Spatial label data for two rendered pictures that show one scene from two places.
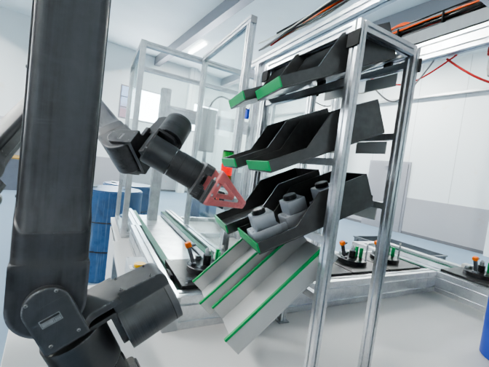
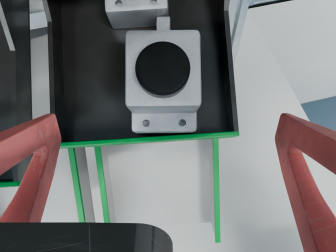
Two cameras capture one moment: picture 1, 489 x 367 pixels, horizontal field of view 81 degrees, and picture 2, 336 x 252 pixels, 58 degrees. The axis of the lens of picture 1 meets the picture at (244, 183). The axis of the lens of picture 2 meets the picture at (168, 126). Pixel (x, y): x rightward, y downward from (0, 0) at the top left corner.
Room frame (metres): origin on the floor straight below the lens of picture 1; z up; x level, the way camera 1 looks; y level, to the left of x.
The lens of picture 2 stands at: (0.56, 0.07, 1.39)
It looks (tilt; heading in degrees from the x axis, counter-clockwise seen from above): 60 degrees down; 287
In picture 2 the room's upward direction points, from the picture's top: 3 degrees counter-clockwise
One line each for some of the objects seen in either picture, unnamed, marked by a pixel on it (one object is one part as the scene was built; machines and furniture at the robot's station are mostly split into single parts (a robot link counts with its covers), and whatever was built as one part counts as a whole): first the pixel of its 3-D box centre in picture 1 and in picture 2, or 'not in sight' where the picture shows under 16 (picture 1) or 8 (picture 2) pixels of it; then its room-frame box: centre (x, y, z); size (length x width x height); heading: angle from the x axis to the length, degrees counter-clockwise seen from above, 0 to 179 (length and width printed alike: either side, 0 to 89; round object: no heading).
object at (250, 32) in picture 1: (236, 141); not in sight; (1.25, 0.06, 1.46); 0.03 x 0.03 x 1.00; 28
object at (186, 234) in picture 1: (186, 257); not in sight; (1.29, 0.22, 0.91); 0.84 x 0.28 x 0.10; 28
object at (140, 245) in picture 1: (148, 260); not in sight; (1.19, 0.36, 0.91); 0.89 x 0.06 x 0.11; 28
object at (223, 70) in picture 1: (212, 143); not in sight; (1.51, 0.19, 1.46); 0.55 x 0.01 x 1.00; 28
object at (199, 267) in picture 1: (206, 266); not in sight; (1.01, 0.10, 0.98); 0.14 x 0.14 x 0.02
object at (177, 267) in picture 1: (205, 271); not in sight; (1.01, 0.10, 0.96); 0.24 x 0.24 x 0.02; 28
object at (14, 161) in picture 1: (18, 171); not in sight; (8.12, 6.44, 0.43); 1.60 x 0.82 x 0.86; 35
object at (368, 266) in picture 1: (352, 253); not in sight; (1.37, -0.56, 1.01); 0.24 x 0.24 x 0.13; 28
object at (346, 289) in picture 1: (307, 277); not in sight; (1.24, -0.33, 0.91); 1.24 x 0.33 x 0.10; 118
